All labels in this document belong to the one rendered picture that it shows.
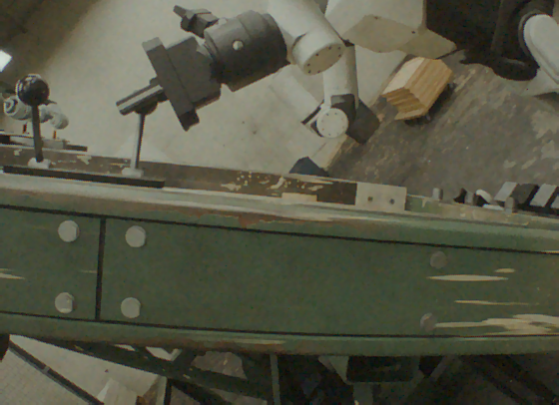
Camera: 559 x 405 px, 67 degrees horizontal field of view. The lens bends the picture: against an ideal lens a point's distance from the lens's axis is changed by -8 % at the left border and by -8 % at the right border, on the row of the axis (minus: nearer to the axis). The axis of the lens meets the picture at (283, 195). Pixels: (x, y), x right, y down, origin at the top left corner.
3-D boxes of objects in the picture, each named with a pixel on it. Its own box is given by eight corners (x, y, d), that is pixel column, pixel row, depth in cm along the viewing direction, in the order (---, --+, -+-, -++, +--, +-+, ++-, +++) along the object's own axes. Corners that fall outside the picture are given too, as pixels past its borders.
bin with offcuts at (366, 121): (390, 113, 520) (348, 75, 508) (364, 147, 517) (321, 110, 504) (373, 117, 571) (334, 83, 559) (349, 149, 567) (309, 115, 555)
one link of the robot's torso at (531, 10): (525, 32, 104) (486, 14, 101) (566, 16, 90) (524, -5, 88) (515, 81, 104) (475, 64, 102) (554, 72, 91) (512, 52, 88)
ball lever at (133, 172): (145, 184, 55) (159, 84, 58) (114, 181, 54) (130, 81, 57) (148, 190, 59) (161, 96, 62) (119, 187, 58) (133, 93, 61)
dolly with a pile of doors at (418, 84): (463, 80, 390) (431, 49, 383) (431, 124, 386) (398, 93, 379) (430, 90, 450) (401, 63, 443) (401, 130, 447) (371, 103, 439)
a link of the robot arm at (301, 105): (273, 91, 122) (320, 143, 126) (271, 96, 112) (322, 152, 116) (302, 64, 119) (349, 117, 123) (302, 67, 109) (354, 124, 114)
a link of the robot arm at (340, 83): (357, 127, 126) (352, 45, 118) (363, 137, 114) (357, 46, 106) (316, 130, 127) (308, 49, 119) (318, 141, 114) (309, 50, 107)
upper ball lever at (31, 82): (51, 184, 54) (42, 82, 47) (21, 181, 53) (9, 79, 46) (60, 169, 57) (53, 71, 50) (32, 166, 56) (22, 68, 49)
